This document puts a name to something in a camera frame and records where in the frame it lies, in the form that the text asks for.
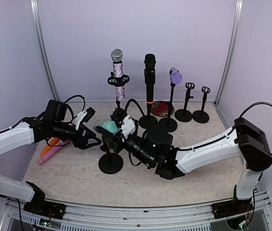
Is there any purple microphone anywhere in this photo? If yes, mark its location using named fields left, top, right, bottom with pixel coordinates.
left=169, top=67, right=183, bottom=85

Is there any glitter microphone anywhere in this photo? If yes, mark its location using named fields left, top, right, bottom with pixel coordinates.
left=111, top=49, right=125, bottom=102

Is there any teal microphone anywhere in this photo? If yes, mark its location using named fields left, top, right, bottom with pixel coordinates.
left=93, top=120, right=119, bottom=134

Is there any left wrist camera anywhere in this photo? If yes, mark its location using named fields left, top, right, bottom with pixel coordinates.
left=72, top=107, right=96, bottom=130

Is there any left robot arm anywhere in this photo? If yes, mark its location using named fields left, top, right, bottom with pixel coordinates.
left=0, top=100, right=101, bottom=219

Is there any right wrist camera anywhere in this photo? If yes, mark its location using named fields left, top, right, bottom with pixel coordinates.
left=121, top=115, right=136, bottom=140

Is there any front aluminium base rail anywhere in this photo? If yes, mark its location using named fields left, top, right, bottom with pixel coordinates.
left=0, top=192, right=272, bottom=231

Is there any black stand under purple microphone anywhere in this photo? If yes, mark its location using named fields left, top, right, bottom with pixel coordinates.
left=158, top=83, right=177, bottom=132

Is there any orange microphone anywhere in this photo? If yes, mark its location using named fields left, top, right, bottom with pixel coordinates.
left=40, top=138, right=60, bottom=156

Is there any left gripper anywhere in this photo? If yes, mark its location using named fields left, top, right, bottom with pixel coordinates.
left=52, top=120, right=101, bottom=149

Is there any black desk stand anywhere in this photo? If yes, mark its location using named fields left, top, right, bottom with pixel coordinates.
left=174, top=82, right=195, bottom=122

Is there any aluminium corner frame post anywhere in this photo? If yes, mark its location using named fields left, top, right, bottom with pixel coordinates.
left=214, top=0, right=243, bottom=107

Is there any black tripod microphone stand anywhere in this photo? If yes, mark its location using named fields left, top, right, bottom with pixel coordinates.
left=106, top=74, right=131, bottom=121

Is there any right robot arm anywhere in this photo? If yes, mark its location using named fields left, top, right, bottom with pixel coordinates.
left=94, top=116, right=272, bottom=218

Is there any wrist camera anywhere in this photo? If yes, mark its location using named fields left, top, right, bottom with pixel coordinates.
left=72, top=107, right=96, bottom=130
left=121, top=115, right=136, bottom=140

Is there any black microphone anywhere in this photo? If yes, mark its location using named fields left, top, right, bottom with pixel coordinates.
left=144, top=54, right=156, bottom=104

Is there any pink microphone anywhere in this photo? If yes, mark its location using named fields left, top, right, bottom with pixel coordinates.
left=37, top=141, right=70, bottom=165

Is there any red patterned coaster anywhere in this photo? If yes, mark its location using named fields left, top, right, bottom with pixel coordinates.
left=151, top=101, right=169, bottom=117

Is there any left aluminium frame post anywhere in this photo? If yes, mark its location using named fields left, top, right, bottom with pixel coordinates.
left=30, top=0, right=60, bottom=100

